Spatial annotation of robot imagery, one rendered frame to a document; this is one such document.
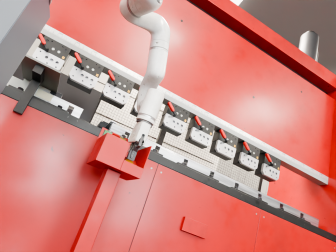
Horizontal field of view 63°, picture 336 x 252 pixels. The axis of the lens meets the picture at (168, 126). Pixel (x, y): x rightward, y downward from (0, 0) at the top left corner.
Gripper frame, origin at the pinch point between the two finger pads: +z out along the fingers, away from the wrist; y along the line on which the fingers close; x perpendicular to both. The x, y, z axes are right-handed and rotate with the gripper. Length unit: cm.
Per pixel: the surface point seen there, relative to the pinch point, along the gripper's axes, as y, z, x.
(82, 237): 5.4, 35.7, -8.0
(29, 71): -31, -22, -54
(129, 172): 6.9, 7.4, -0.4
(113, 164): 6.8, 6.9, -8.0
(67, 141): -24.5, 2.8, -24.4
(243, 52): -43, -112, 68
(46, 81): -33, -22, -45
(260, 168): -32, -31, 103
